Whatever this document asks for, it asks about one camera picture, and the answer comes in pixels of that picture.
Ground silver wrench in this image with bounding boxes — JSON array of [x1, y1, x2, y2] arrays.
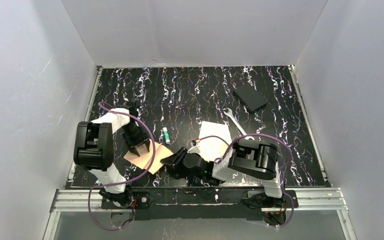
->
[[222, 107, 255, 140]]

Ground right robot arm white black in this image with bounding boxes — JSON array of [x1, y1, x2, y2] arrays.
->
[[160, 137, 284, 199]]

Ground brown letter paper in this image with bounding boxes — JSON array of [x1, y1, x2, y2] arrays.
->
[[123, 143, 174, 175]]

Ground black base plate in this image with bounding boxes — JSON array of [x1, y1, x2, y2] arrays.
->
[[99, 186, 299, 222]]

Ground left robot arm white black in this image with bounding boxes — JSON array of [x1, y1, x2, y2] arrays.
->
[[73, 101, 151, 204]]

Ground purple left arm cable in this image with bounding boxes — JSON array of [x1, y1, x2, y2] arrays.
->
[[87, 101, 156, 232]]

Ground cream envelope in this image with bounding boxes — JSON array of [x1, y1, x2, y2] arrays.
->
[[198, 121, 232, 162]]

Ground black flat box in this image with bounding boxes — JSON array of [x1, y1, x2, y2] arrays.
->
[[233, 84, 268, 113]]

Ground aluminium front rail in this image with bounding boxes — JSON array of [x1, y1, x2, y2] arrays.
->
[[51, 187, 348, 212]]

